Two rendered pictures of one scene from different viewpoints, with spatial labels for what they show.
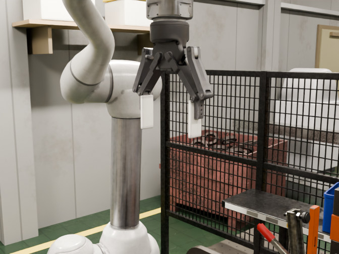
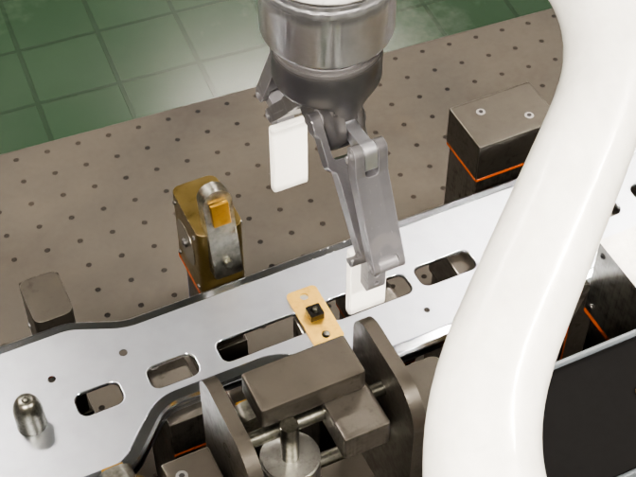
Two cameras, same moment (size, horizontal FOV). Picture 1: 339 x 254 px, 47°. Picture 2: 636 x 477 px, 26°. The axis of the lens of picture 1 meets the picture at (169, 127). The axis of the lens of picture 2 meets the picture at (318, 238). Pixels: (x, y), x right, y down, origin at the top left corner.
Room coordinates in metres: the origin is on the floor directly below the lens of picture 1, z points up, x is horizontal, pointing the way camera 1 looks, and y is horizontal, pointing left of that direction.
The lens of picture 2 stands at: (1.43, 0.22, 2.26)
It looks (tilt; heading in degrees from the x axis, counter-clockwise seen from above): 49 degrees down; 199
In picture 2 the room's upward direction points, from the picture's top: straight up
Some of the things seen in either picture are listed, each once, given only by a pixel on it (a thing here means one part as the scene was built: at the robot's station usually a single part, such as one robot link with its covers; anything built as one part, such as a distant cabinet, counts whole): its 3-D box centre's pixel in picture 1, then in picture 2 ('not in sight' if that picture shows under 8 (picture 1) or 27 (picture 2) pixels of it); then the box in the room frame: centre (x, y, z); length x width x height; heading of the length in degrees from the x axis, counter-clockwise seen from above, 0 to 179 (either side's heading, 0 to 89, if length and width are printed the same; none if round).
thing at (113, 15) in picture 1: (133, 14); not in sight; (3.85, 0.34, 2.02); 0.45 x 0.37 x 0.26; 130
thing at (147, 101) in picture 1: (147, 112); (366, 275); (0.82, 0.05, 1.49); 0.03 x 0.01 x 0.07; 134
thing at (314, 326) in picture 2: not in sight; (314, 313); (0.51, -0.10, 1.01); 0.08 x 0.04 x 0.01; 44
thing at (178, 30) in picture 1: (169, 46); (326, 82); (0.77, 0.00, 1.62); 0.08 x 0.07 x 0.09; 44
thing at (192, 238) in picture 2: not in sight; (210, 288); (0.42, -0.27, 0.87); 0.12 x 0.07 x 0.35; 44
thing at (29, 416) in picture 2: not in sight; (29, 415); (0.75, -0.34, 1.02); 0.03 x 0.03 x 0.07
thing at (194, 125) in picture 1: (194, 118); (289, 154); (0.72, -0.05, 1.49); 0.03 x 0.01 x 0.07; 134
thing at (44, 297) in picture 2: not in sight; (60, 361); (0.57, -0.42, 0.84); 0.10 x 0.05 x 0.29; 44
